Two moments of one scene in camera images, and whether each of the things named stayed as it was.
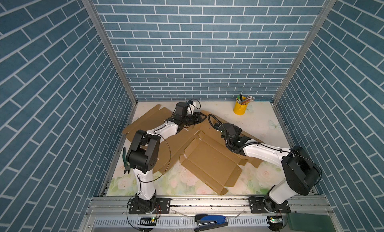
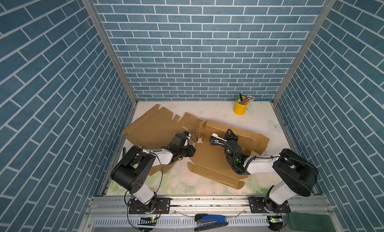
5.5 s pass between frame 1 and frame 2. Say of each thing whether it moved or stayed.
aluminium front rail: stayed
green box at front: stayed
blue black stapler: stayed
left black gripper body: moved
